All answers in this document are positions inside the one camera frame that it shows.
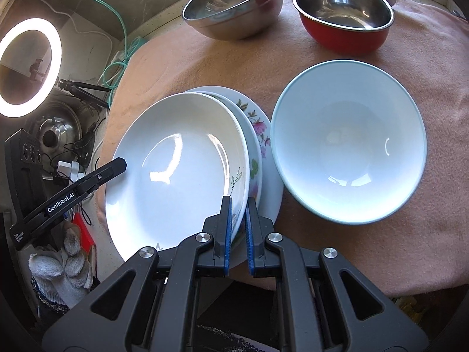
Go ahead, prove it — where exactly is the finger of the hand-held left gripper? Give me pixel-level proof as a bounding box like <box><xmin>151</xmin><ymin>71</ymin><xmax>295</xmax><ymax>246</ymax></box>
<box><xmin>72</xmin><ymin>157</ymin><xmax>128</xmax><ymax>196</ymax></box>

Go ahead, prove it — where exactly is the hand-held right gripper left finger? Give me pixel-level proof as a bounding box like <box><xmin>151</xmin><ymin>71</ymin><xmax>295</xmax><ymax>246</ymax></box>
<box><xmin>42</xmin><ymin>197</ymin><xmax>234</xmax><ymax>352</ymax></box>

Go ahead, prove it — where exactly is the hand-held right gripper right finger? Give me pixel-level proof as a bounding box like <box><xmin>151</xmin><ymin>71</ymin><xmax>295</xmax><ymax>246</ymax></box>
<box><xmin>245</xmin><ymin>197</ymin><xmax>427</xmax><ymax>352</ymax></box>

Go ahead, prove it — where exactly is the large floral plate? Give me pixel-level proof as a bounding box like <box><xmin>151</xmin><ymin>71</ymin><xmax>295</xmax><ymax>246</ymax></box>
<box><xmin>182</xmin><ymin>85</ymin><xmax>285</xmax><ymax>270</ymax></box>

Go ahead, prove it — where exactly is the white plate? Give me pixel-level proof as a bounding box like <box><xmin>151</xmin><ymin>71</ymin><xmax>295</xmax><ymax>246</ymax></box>
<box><xmin>104</xmin><ymin>92</ymin><xmax>254</xmax><ymax>262</ymax></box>

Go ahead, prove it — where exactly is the small floral plate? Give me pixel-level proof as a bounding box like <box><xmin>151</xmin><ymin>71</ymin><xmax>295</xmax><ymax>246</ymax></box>
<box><xmin>200</xmin><ymin>91</ymin><xmax>264</xmax><ymax>209</ymax></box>

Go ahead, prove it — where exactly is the pale blue bowl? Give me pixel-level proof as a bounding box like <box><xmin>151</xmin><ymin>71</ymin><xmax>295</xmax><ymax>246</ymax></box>
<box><xmin>270</xmin><ymin>60</ymin><xmax>428</xmax><ymax>225</ymax></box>

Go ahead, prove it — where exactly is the large steel bowl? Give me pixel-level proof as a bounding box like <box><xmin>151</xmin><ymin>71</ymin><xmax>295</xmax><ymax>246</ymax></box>
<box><xmin>182</xmin><ymin>0</ymin><xmax>284</xmax><ymax>40</ymax></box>

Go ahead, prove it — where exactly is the red steel bowl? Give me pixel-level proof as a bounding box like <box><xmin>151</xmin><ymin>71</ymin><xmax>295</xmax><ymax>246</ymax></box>
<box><xmin>292</xmin><ymin>0</ymin><xmax>394</xmax><ymax>56</ymax></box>

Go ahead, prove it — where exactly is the person's left hand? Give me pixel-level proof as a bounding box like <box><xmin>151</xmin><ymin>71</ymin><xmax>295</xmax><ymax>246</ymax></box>
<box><xmin>28</xmin><ymin>224</ymin><xmax>95</xmax><ymax>303</ymax></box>

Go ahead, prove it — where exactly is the white power strip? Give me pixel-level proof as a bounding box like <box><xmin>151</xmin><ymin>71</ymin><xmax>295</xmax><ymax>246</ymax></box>
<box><xmin>55</xmin><ymin>160</ymin><xmax>84</xmax><ymax>183</ymax></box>

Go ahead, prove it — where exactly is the steel pot lid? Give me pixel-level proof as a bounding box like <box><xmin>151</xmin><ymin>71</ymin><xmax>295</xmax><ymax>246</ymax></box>
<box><xmin>35</xmin><ymin>101</ymin><xmax>94</xmax><ymax>165</ymax></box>

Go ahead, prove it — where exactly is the red flat object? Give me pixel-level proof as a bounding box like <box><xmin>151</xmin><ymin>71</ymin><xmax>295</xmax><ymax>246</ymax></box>
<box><xmin>71</xmin><ymin>213</ymin><xmax>98</xmax><ymax>275</ymax></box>

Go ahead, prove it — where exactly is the black tripod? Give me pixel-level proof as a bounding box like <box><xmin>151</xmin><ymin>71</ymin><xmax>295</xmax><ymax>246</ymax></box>
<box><xmin>27</xmin><ymin>59</ymin><xmax>112</xmax><ymax>110</ymax></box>

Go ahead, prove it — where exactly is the pink towel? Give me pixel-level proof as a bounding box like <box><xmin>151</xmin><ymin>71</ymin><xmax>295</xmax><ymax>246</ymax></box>
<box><xmin>96</xmin><ymin>0</ymin><xmax>469</xmax><ymax>299</ymax></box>

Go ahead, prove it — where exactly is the ring light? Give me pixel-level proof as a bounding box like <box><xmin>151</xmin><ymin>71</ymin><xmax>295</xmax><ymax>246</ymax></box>
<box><xmin>0</xmin><ymin>18</ymin><xmax>63</xmax><ymax>119</ymax></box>

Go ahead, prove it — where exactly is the green hose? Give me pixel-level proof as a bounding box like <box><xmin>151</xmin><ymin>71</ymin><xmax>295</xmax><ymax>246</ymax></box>
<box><xmin>44</xmin><ymin>0</ymin><xmax>147</xmax><ymax>98</ymax></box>

